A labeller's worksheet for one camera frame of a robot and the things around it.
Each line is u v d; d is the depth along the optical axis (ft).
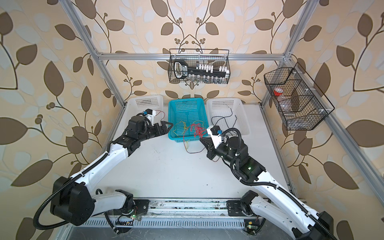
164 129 2.33
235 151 1.65
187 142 3.10
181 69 2.76
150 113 2.41
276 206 1.52
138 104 3.78
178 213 2.42
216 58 2.99
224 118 3.57
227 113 3.78
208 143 2.03
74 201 1.31
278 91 2.64
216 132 1.86
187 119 3.67
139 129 2.07
